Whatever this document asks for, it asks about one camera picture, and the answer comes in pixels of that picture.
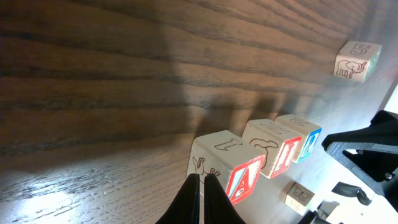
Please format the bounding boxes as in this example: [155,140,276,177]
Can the blue number 2 block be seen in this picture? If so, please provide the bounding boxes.
[275,114,322,164]

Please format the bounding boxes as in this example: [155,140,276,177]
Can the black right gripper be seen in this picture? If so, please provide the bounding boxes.
[322,110,398,211]

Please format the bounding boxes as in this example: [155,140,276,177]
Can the red letter I block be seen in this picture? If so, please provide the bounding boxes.
[242,119,302,179]

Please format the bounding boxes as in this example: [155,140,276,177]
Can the green r block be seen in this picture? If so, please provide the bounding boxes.
[333,40,382,83]
[277,180,317,216]

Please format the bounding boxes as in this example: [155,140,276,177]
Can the green R block near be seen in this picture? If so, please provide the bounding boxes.
[333,40,382,83]

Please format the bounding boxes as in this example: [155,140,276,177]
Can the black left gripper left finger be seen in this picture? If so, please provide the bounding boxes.
[156,174,200,224]

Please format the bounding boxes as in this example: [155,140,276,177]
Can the red letter A block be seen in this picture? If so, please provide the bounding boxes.
[187,130,266,205]

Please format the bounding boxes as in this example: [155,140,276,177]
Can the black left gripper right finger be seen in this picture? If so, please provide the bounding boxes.
[204,174,246,224]

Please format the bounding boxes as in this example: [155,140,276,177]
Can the green R block far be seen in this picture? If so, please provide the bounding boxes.
[277,180,317,216]

